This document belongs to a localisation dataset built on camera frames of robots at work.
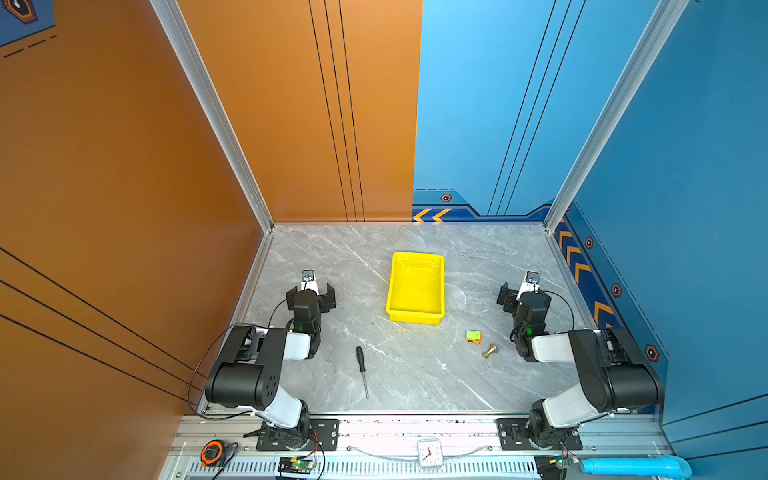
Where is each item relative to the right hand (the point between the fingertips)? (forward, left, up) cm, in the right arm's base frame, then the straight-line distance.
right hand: (522, 286), depth 93 cm
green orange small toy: (-14, +16, -6) cm, 22 cm away
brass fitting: (-18, +12, -6) cm, 22 cm away
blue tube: (-45, -22, -5) cm, 51 cm away
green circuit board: (-46, +64, -8) cm, 79 cm away
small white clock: (-43, +31, -5) cm, 54 cm away
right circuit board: (-45, +2, -10) cm, 46 cm away
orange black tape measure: (-44, +82, -4) cm, 93 cm away
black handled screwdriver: (-23, +49, -7) cm, 55 cm away
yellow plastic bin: (+2, +33, -5) cm, 33 cm away
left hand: (+1, +66, +1) cm, 66 cm away
